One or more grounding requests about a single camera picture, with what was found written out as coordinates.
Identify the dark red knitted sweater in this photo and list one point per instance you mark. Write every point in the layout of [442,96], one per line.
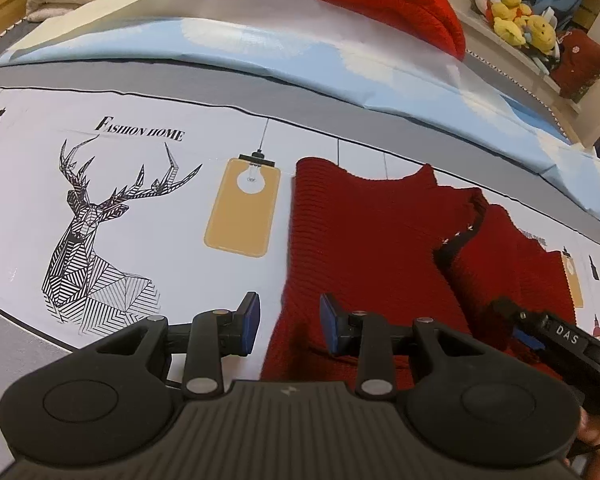
[370,240]

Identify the deer printed bed sheet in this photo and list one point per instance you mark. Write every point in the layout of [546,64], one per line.
[155,210]

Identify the dark striped plush toy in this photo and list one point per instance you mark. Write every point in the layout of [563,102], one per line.
[547,60]

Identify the dark red cushion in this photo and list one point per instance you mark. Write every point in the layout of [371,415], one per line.
[582,62]

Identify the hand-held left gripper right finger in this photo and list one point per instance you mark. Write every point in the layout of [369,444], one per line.
[329,327]

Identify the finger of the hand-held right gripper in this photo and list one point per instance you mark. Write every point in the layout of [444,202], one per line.
[526,340]
[515,312]

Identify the white window sill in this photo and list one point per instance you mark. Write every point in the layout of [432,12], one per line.
[510,67]

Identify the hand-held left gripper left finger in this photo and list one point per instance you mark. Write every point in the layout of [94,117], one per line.
[252,325]

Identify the light blue bed sheet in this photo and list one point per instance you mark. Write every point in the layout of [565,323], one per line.
[280,45]

